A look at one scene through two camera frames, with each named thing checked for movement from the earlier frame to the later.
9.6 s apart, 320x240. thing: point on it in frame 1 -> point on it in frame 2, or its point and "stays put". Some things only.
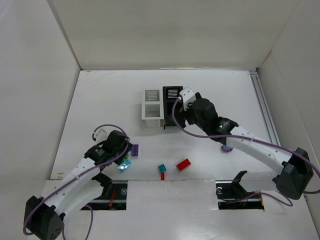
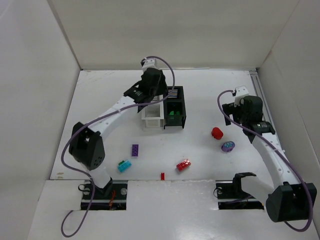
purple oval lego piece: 226,148 stays put
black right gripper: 182,113 -> 231,111
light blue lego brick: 124,165 stays put
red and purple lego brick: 183,164 stays put
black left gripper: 122,157 -> 155,91
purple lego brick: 135,150 stays put
